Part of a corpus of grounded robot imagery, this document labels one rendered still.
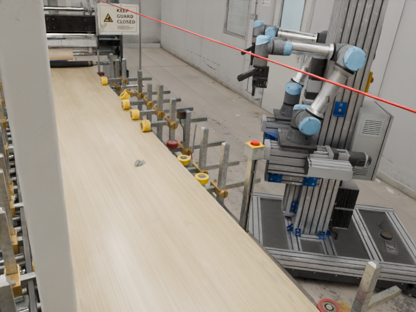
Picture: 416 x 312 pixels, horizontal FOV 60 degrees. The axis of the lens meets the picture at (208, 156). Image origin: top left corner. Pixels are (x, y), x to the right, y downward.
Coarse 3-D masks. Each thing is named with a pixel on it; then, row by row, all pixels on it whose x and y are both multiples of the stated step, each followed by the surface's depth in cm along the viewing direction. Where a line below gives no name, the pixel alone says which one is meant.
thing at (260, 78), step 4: (256, 68) 194; (260, 68) 194; (264, 68) 195; (268, 68) 195; (260, 72) 197; (264, 72) 196; (268, 72) 196; (256, 76) 198; (260, 76) 198; (264, 76) 197; (252, 80) 202; (256, 80) 197; (260, 80) 197; (264, 80) 196; (252, 84) 198; (256, 84) 199; (260, 84) 199; (264, 84) 198
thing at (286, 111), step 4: (284, 104) 270; (288, 104) 267; (280, 108) 274; (284, 108) 270; (288, 108) 268; (292, 108) 267; (280, 112) 272; (284, 112) 271; (288, 112) 268; (292, 112) 268; (284, 116) 270; (288, 116) 269
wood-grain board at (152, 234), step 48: (96, 96) 325; (96, 144) 234; (144, 144) 240; (96, 192) 184; (144, 192) 187; (192, 192) 191; (96, 240) 151; (144, 240) 153; (192, 240) 155; (240, 240) 158; (96, 288) 128; (144, 288) 129; (192, 288) 131; (240, 288) 133; (288, 288) 135
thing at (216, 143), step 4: (220, 140) 266; (192, 144) 256; (196, 144) 256; (208, 144) 259; (212, 144) 261; (216, 144) 263; (220, 144) 265; (176, 148) 248; (180, 148) 250; (192, 148) 254; (196, 148) 256; (172, 152) 248
